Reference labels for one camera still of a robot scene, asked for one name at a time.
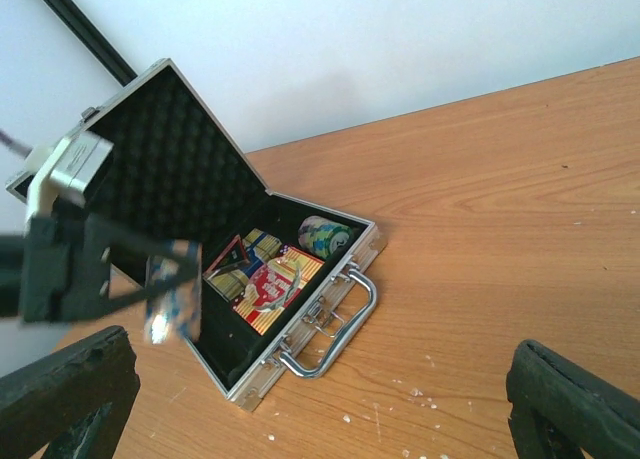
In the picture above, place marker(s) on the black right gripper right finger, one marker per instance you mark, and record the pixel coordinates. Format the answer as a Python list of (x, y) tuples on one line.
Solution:
[(560, 410)]

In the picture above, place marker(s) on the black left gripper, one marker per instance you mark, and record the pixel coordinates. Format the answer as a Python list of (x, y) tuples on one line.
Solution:
[(67, 264)]

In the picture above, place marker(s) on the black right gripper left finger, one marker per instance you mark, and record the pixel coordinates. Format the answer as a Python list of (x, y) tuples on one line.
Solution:
[(73, 403)]

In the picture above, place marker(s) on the blue white chip stack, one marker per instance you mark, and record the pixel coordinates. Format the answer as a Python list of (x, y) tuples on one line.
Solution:
[(176, 314)]

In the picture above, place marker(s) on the blue Texas Hold'em card deck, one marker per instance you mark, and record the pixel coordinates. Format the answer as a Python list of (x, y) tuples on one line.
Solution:
[(261, 247)]

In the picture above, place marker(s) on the red green triangular button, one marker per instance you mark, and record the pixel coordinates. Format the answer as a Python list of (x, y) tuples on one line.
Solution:
[(232, 257)]

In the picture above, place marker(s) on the aluminium poker case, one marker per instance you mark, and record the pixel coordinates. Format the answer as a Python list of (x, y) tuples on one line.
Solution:
[(176, 174)]

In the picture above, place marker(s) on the red card deck box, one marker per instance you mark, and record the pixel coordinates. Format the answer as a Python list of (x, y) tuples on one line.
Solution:
[(244, 304)]

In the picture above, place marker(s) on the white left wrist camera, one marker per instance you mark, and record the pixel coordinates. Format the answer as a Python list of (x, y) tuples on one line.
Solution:
[(73, 169)]

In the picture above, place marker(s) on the black enclosure frame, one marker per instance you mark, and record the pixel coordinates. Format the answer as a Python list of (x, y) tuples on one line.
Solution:
[(93, 40)]

